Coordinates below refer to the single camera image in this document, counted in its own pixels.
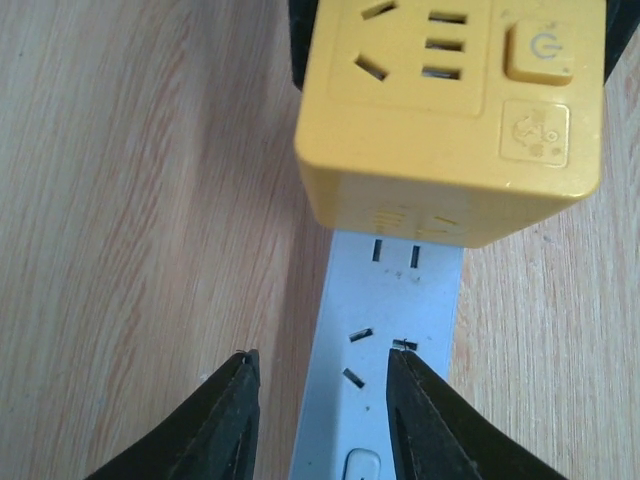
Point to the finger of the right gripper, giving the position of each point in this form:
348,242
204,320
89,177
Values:
622,20
301,14

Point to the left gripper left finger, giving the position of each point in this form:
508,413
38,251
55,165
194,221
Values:
213,434

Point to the light blue power strip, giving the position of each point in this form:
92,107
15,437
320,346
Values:
380,293

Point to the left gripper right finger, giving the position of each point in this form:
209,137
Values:
436,434

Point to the yellow cube adapter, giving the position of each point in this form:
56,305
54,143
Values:
458,122

